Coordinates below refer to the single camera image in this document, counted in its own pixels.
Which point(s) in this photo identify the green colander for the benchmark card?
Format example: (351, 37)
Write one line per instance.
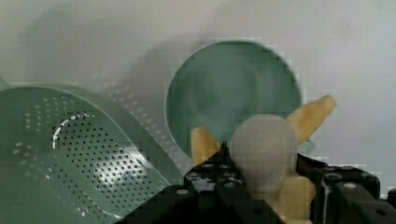
(71, 156)

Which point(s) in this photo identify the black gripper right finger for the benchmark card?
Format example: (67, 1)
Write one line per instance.
(345, 194)

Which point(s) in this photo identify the green mug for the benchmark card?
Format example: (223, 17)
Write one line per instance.
(224, 83)

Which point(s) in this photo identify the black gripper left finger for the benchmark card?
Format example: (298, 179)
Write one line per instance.
(213, 192)

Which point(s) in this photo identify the peeled toy banana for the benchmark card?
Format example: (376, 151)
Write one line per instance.
(262, 155)

